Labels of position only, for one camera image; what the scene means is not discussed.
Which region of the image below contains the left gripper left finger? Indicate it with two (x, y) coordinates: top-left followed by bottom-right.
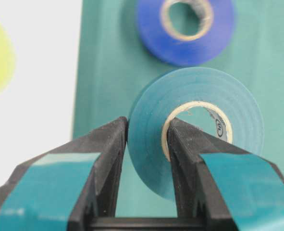
(0, 117), (127, 231)

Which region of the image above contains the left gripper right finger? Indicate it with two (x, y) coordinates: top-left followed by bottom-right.
(168, 119), (284, 231)

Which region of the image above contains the green tape roll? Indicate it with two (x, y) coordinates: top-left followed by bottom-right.
(128, 67), (264, 201)

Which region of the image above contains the blue tape roll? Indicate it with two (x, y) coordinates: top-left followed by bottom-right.
(136, 0), (235, 66)

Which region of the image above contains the white plastic case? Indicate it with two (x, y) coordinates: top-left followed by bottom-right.
(0, 0), (82, 186)

